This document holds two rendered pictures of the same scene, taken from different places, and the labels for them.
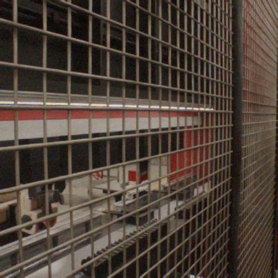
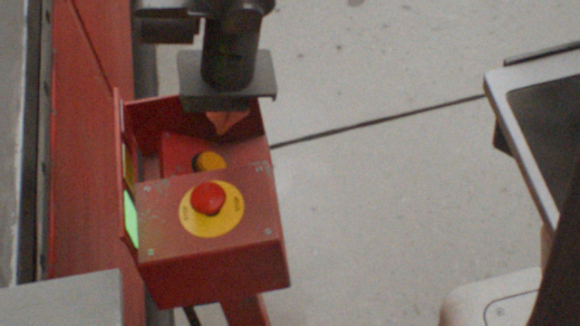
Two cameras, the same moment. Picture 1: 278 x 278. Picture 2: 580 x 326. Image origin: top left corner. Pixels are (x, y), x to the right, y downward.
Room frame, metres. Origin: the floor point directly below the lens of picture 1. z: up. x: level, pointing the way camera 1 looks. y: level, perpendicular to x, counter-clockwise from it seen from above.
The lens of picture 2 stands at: (2.33, 0.22, 1.61)
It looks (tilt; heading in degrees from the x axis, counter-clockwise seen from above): 55 degrees down; 151
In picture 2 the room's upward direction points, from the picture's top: 11 degrees counter-clockwise
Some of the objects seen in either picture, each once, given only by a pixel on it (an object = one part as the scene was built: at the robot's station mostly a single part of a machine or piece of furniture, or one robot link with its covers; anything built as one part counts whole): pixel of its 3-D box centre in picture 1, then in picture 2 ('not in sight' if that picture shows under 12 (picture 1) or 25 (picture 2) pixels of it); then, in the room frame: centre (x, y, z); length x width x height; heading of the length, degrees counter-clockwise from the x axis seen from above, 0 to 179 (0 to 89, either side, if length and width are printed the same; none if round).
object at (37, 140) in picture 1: (37, 159); not in sight; (1.22, 0.37, 1.26); 0.15 x 0.09 x 0.17; 150
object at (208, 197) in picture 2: not in sight; (209, 203); (1.82, 0.40, 0.79); 0.04 x 0.04 x 0.04
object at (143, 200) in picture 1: (137, 205); not in sight; (1.84, 0.00, 0.92); 0.39 x 0.06 x 0.10; 150
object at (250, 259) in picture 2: not in sight; (204, 189); (1.78, 0.41, 0.75); 0.20 x 0.16 x 0.18; 150
